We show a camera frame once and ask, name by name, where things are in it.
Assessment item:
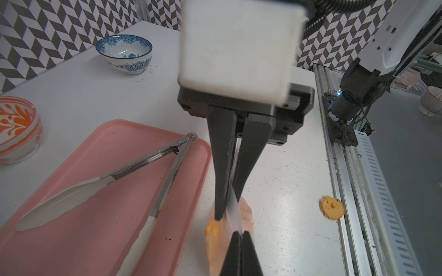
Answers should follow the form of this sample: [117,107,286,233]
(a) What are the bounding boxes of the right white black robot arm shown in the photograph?
[178,1,442,221]

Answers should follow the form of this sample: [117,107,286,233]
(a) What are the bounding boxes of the white ribbed background bowl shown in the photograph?
[419,86,442,117]

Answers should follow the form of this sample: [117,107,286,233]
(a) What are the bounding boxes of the clear resealable bag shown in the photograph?
[205,146,254,276]

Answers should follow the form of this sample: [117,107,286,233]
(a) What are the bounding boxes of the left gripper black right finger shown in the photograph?
[241,231,263,276]

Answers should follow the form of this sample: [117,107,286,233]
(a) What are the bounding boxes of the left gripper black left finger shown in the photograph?
[220,231,242,276]

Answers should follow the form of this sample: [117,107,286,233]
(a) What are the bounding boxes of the aluminium front rail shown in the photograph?
[312,64,422,276]

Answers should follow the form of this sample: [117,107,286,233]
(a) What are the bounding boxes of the pink plastic tray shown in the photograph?
[1,120,212,276]

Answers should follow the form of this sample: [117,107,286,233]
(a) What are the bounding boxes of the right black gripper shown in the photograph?
[177,83,315,221]

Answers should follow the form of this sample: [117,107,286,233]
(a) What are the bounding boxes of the orange patterned small bowl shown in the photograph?
[1,96,43,164]

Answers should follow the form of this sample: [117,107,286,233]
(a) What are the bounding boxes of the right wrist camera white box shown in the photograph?
[178,1,308,105]

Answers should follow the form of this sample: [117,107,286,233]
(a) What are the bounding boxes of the round cracker cookie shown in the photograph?
[320,195,345,220]

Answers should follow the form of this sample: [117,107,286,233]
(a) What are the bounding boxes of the blue patterned small bowl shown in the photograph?
[96,34,153,75]

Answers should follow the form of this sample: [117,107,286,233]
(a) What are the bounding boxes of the steel tongs with white tips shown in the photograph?
[1,125,211,276]

